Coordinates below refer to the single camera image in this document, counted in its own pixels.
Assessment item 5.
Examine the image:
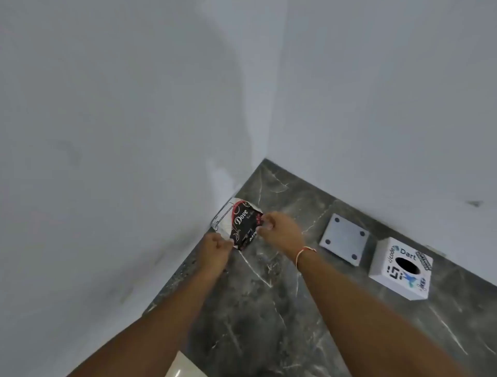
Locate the person's right hand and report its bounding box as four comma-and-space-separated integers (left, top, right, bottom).
257, 212, 306, 262

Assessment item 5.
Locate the person's left hand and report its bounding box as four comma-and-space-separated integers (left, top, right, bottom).
198, 232, 235, 272

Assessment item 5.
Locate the black and white soap box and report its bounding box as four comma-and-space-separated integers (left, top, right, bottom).
210, 197, 265, 252

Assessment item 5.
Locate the person's right forearm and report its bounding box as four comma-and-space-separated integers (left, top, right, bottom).
292, 247, 472, 377

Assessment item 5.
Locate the person's left forearm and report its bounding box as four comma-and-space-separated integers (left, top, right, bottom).
69, 261, 225, 377

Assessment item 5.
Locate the orange thread wristband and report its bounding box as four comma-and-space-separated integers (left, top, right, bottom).
295, 246, 317, 270

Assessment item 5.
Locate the grey square block with dots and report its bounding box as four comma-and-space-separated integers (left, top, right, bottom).
319, 213, 370, 267

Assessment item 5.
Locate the cream white object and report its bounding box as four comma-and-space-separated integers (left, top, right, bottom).
165, 351, 206, 377

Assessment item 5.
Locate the white box with stickers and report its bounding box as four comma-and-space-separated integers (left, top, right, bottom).
368, 237, 434, 301

